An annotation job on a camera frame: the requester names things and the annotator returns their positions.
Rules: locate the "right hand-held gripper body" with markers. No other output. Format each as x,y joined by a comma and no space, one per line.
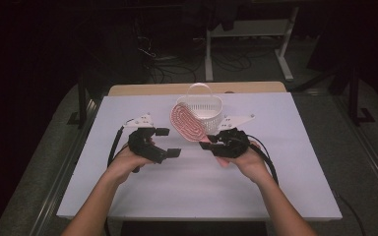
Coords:
231,142

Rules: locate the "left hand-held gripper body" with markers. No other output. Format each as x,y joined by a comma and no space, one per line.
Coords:
142,142

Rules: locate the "pink hairbrush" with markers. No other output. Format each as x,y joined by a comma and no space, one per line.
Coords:
187,123

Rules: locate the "white plastic basket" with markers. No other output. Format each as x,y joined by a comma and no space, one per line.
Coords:
206,109

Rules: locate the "person's left hand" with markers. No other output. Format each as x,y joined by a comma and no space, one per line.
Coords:
124,164

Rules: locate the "person's right hand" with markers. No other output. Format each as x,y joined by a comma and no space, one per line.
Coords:
251,164

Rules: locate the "beige wooden board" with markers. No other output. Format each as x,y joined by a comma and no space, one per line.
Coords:
144,89

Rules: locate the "black metal stand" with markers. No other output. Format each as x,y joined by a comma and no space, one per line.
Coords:
82,98
356,98

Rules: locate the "white metal desk frame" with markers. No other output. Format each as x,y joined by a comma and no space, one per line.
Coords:
249,28

